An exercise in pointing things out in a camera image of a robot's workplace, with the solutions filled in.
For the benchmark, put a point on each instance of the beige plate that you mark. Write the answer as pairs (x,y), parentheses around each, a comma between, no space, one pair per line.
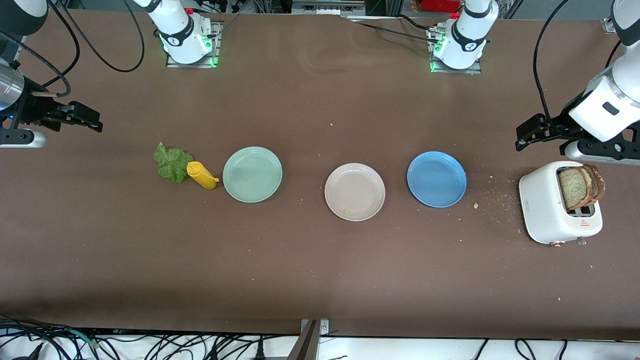
(355,190)

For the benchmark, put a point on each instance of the green lettuce leaf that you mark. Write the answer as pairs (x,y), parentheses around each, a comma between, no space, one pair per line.
(172,162)

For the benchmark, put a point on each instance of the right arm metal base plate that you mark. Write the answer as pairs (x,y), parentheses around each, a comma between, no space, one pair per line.
(192,64)

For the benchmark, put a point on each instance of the dark metal bar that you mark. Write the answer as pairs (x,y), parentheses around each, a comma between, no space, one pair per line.
(305,347)

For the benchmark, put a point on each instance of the white toaster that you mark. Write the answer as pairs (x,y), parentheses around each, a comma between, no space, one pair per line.
(542,205)

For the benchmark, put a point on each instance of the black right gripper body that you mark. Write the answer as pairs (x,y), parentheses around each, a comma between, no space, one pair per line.
(33,107)

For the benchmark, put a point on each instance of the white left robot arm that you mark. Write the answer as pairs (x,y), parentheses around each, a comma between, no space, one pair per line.
(467,40)

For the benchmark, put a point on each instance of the red box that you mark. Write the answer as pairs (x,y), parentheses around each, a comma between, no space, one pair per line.
(440,5)

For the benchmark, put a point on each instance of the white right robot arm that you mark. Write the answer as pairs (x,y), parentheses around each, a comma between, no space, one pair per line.
(180,35)

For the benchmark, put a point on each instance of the pale green plate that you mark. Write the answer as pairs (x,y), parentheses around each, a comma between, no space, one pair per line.
(252,175)

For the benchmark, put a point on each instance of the blue plate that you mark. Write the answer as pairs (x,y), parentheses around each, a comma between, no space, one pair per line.
(436,179)

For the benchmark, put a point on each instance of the aluminium frame post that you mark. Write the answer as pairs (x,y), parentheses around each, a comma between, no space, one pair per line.
(608,26)

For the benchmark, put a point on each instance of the small metal table bracket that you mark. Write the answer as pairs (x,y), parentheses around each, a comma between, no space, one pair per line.
(324,327)

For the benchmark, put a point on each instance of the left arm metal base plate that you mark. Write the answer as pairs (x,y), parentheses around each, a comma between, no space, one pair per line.
(475,71)

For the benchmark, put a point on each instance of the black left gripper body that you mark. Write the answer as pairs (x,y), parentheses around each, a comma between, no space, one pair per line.
(558,126)

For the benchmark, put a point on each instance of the yellow mustard squeeze bottle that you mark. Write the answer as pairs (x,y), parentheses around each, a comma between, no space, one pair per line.
(201,175)

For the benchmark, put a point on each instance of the brown bread slice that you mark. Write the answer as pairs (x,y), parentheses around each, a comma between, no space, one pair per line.
(600,182)
(570,189)

